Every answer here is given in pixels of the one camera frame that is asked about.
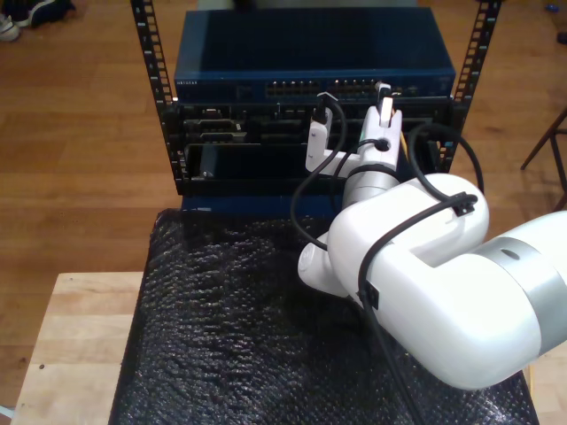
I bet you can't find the black empty rack tray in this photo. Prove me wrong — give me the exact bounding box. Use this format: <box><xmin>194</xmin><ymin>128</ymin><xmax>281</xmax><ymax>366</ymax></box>
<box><xmin>176</xmin><ymin>142</ymin><xmax>447</xmax><ymax>198</ymax></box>

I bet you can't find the blue base board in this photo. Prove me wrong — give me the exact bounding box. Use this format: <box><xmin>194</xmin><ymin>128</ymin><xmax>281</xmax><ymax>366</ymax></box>
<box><xmin>180</xmin><ymin>193</ymin><xmax>351</xmax><ymax>219</ymax></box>

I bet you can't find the dark wooden chair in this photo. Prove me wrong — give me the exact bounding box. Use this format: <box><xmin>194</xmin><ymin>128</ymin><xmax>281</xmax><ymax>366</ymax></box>
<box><xmin>520</xmin><ymin>104</ymin><xmax>567</xmax><ymax>216</ymax></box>

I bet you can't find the black Dell server unit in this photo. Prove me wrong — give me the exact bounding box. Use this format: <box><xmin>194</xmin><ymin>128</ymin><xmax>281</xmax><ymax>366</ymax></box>
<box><xmin>161</xmin><ymin>102</ymin><xmax>467</xmax><ymax>145</ymax></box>

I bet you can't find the black bubble-wrap mat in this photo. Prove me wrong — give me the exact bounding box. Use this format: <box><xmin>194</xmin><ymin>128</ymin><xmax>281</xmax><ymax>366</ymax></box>
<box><xmin>108</xmin><ymin>208</ymin><xmax>540</xmax><ymax>425</ymax></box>

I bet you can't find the dark blue shoe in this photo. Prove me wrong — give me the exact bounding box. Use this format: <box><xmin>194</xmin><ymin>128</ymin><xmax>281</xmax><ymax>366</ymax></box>
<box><xmin>11</xmin><ymin>0</ymin><xmax>77</xmax><ymax>28</ymax></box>

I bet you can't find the white sneaker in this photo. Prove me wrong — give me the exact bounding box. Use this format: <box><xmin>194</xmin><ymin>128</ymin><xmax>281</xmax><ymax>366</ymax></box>
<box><xmin>0</xmin><ymin>12</ymin><xmax>22</xmax><ymax>43</ymax></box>

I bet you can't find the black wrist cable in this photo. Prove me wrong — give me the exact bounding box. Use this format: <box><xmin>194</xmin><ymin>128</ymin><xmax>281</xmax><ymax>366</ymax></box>
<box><xmin>330</xmin><ymin>136</ymin><xmax>392</xmax><ymax>212</ymax></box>

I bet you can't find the blue Netgear network switch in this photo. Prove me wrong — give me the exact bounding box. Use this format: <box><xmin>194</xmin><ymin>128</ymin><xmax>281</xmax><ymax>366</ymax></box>
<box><xmin>173</xmin><ymin>9</ymin><xmax>457</xmax><ymax>104</ymax></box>

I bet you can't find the black perforated rack frame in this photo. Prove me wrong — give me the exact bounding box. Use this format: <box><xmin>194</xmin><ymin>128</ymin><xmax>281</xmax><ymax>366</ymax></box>
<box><xmin>129</xmin><ymin>0</ymin><xmax>505</xmax><ymax>198</ymax></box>

